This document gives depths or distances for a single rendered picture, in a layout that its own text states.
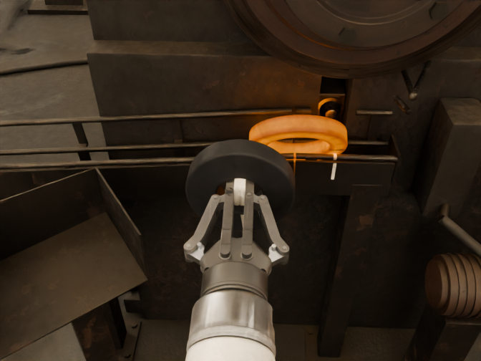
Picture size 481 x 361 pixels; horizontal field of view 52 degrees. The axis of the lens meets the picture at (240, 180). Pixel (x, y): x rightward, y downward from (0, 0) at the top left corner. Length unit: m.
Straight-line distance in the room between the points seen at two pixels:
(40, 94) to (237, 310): 2.33
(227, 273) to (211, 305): 0.04
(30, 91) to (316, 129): 2.12
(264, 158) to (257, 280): 0.17
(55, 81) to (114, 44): 1.84
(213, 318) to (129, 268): 0.42
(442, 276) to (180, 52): 0.67
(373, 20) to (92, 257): 0.62
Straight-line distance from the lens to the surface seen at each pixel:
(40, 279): 0.94
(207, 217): 0.62
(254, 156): 0.63
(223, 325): 0.49
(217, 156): 0.64
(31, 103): 2.68
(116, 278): 0.89
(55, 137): 2.37
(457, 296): 1.06
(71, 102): 2.61
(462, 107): 1.00
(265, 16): 0.79
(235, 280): 0.53
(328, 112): 1.02
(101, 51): 0.99
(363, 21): 0.73
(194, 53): 0.95
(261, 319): 0.51
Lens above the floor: 1.28
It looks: 40 degrees down
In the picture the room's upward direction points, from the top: straight up
